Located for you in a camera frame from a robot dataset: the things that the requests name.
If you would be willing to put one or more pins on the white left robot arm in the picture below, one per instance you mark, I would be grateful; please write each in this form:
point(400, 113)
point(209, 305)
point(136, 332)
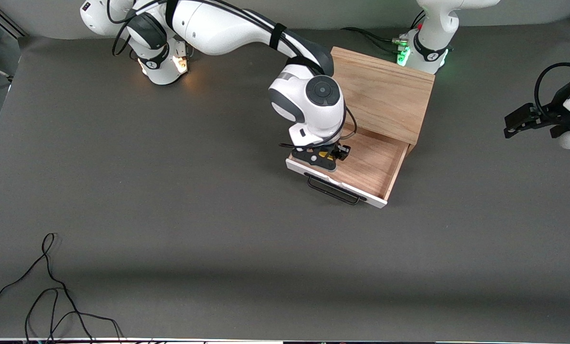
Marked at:
point(428, 48)

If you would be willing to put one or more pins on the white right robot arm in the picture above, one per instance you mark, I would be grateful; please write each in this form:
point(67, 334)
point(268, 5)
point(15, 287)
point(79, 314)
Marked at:
point(218, 28)

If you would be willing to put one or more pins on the light wooden drawer box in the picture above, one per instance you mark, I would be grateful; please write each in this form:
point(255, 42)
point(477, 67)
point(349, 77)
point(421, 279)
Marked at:
point(371, 167)

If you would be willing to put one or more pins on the yellow cube block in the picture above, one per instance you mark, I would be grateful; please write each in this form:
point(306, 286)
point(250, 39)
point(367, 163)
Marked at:
point(328, 156)

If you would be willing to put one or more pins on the aluminium frame rail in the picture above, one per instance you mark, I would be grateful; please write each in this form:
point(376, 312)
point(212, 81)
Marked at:
point(3, 21)

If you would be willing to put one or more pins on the wooden drawer cabinet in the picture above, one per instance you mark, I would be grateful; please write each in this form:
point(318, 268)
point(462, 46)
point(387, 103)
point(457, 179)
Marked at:
point(385, 91)

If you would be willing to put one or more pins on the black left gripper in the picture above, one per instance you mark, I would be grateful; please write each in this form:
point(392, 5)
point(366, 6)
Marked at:
point(553, 118)

